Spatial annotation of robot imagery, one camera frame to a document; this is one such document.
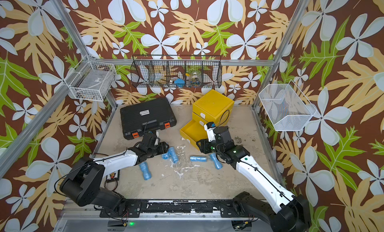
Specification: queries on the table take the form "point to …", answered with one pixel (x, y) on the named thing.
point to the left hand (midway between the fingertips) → (167, 145)
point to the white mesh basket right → (286, 107)
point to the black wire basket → (176, 71)
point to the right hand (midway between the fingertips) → (199, 141)
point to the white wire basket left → (91, 80)
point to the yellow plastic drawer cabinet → (213, 107)
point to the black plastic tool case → (147, 117)
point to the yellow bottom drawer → (193, 132)
